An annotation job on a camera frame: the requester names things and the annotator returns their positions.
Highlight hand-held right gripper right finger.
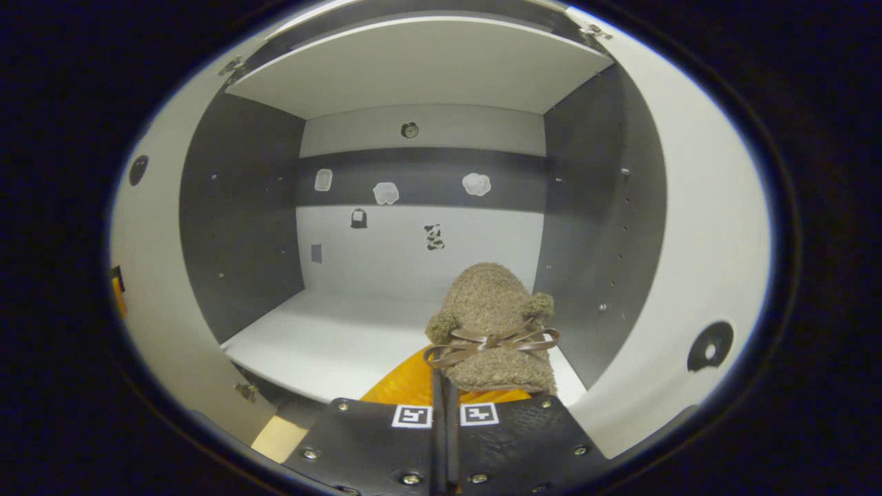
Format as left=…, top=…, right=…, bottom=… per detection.
left=444, top=386, right=611, bottom=496

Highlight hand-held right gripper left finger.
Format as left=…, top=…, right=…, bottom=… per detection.
left=283, top=344, right=442, bottom=496

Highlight white cabinet door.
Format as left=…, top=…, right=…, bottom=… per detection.
left=565, top=7, right=772, bottom=459
left=110, top=41, right=311, bottom=448

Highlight white shoe cabinet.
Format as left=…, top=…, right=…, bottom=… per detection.
left=179, top=0, right=669, bottom=421

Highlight brown fuzzy shoe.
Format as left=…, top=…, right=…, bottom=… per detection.
left=422, top=262, right=561, bottom=397

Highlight white cabinet shelf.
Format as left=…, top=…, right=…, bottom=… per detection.
left=226, top=15, right=615, bottom=121

